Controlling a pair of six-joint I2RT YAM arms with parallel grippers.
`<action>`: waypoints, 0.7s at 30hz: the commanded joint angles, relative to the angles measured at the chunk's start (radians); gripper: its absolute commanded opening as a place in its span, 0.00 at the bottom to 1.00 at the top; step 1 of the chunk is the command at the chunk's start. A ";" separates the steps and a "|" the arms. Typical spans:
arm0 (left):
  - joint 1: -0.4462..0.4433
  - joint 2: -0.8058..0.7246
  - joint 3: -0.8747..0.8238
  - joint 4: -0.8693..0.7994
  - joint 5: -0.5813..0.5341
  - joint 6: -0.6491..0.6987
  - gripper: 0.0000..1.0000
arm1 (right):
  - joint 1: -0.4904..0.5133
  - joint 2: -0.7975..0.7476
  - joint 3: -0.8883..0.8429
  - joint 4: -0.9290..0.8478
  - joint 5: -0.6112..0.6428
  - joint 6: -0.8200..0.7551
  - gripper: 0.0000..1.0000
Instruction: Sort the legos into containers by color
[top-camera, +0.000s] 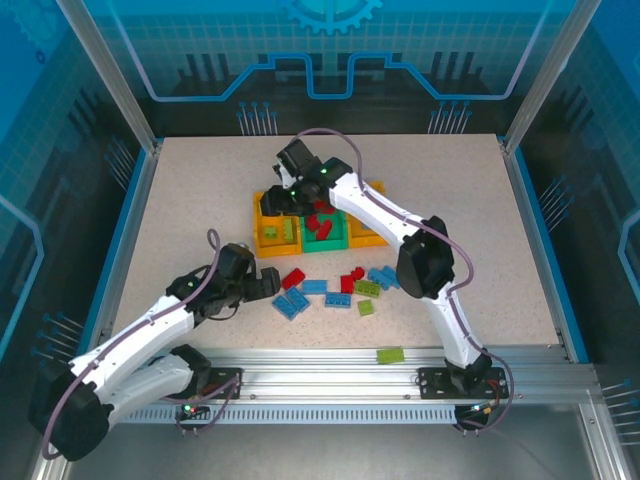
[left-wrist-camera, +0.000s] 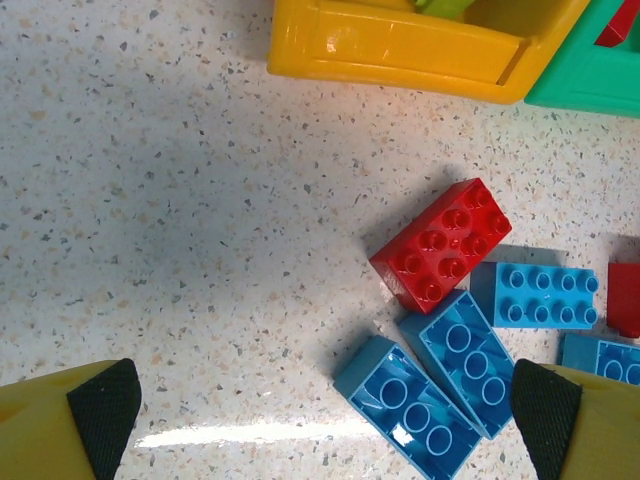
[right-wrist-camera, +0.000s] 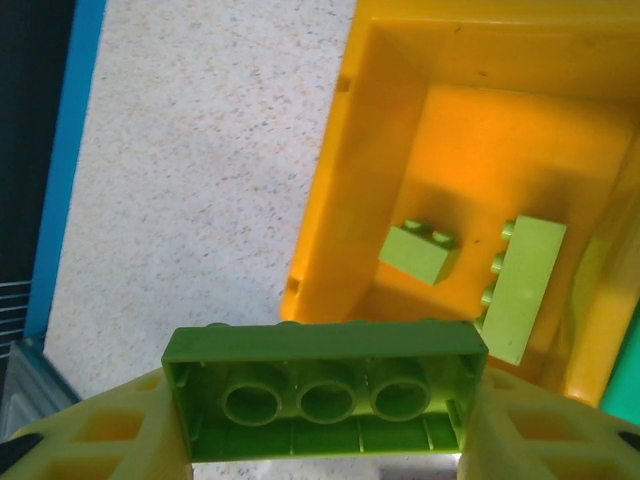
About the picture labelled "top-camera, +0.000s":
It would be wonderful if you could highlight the aluminium side rail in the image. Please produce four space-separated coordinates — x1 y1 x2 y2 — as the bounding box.
499 139 572 364
92 139 164 357

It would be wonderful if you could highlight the wide aluminium frame rail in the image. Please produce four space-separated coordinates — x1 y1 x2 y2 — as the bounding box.
62 348 604 401

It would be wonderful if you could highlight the grey metal bottom panel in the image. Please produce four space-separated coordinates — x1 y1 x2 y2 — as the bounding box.
64 423 601 480

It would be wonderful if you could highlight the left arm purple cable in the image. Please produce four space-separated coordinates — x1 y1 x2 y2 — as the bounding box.
40 228 247 460

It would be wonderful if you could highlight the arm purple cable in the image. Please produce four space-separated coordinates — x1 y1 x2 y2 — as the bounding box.
40 228 247 460
294 127 516 436

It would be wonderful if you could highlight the blue side trim strip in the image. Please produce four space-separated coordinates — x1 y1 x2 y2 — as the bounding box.
511 147 590 364
74 147 151 361

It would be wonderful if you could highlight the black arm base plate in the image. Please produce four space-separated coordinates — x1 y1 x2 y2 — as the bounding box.
417 366 506 400
197 367 245 400

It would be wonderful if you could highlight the aluminium frame post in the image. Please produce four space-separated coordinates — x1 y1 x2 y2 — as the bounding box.
53 0 165 154
501 0 605 154

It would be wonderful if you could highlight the black connector with LED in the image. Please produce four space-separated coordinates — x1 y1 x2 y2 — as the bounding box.
453 399 501 432
174 399 211 421

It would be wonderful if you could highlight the yellow plastic bin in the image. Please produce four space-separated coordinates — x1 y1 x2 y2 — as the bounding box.
251 189 304 260
344 178 391 250

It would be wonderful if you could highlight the green plastic bin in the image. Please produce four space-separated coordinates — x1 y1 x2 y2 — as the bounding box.
298 199 350 255

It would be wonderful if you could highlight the slotted grey cable duct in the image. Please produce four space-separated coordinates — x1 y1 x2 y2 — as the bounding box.
107 405 464 425

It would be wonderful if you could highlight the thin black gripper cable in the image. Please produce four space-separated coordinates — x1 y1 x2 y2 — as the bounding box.
198 299 242 322

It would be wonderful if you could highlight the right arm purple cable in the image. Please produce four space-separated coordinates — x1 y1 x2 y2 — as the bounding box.
294 127 516 436

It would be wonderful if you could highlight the short aluminium frame leg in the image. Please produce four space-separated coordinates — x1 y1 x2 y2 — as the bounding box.
30 452 76 480
578 399 630 480

